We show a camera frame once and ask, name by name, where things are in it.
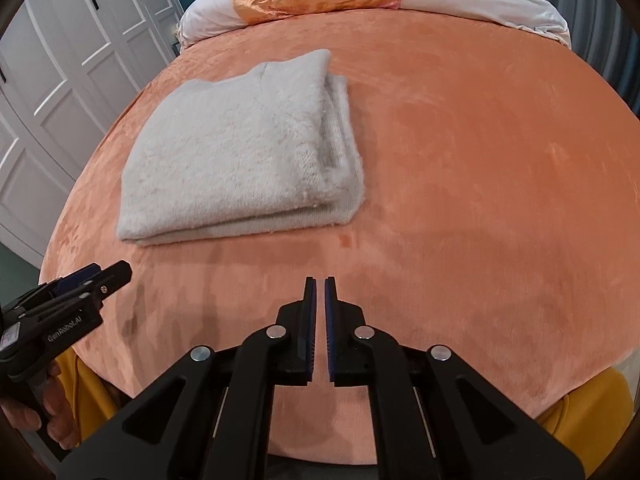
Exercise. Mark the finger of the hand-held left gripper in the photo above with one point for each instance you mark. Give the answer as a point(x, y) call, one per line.
point(116, 275)
point(75, 276)

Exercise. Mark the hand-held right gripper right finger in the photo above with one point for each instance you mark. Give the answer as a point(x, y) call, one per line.
point(330, 335)

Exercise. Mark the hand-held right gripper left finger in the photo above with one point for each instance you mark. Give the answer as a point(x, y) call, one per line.
point(311, 335)

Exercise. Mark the white knit sweater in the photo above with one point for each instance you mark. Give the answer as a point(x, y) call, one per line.
point(225, 150)

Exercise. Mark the person's left hand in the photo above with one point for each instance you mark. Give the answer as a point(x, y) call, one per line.
point(62, 410)

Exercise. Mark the orange fleece blanket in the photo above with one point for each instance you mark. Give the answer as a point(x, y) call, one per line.
point(450, 185)

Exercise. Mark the white wardrobe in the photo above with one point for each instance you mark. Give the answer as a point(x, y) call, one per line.
point(50, 85)

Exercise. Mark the person's yellow clothing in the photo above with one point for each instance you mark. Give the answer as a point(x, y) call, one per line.
point(590, 410)

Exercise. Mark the white duvet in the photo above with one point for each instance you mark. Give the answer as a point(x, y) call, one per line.
point(500, 10)

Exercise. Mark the grey curtain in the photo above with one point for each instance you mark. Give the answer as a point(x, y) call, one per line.
point(600, 35)

